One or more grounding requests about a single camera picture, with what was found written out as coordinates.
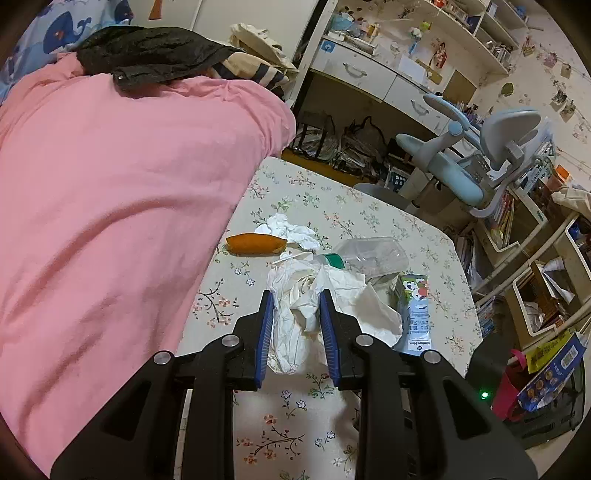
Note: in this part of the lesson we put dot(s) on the blue snack box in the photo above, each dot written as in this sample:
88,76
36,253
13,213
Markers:
551,374

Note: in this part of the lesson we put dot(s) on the blue grey desk chair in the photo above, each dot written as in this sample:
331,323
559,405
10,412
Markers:
461,170

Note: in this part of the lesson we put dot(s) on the doll figurine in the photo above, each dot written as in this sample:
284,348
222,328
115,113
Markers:
439,53

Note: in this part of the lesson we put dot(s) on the white bookshelf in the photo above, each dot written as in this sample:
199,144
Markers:
531,258

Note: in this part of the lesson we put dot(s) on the black jacket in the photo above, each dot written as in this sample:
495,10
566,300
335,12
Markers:
152,53

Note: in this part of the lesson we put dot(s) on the orange peel piece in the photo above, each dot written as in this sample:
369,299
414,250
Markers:
254,243

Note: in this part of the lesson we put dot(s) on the white wardrobe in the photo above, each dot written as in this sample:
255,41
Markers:
240,11

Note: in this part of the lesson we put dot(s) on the white desk with shelves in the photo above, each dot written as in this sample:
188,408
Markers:
369,74

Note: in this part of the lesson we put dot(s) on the small milk carton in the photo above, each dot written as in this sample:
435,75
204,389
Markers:
415,314

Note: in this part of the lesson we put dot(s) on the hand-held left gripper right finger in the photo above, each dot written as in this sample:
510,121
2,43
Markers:
328,341

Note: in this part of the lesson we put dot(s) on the striped beige cushion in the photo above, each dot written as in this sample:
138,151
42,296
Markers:
258,69

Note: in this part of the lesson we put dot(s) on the large white paper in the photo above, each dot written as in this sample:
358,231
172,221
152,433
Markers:
295,295

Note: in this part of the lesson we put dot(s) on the pink bag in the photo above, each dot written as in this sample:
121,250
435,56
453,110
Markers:
508,387

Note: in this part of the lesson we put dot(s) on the clear bag of newspapers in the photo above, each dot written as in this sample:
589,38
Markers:
316,138

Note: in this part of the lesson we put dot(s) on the clear plastic bottle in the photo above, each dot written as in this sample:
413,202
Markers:
369,256

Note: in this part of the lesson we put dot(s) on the floral tablecloth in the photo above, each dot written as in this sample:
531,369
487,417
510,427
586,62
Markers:
318,198

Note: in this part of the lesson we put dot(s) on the crumpled white tissue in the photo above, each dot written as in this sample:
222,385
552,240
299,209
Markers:
304,237
277,225

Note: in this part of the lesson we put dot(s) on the black bag of newspapers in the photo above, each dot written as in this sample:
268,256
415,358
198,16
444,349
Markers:
364,143

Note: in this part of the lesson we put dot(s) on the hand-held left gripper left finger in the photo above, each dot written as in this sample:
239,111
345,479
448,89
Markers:
265,341

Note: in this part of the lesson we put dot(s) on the pink blanket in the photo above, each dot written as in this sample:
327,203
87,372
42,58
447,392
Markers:
115,207

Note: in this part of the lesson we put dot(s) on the whale print curtain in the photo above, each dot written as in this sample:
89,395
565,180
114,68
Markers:
55,32

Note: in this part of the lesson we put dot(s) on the beige canvas bag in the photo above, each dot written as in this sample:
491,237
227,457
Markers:
263,37

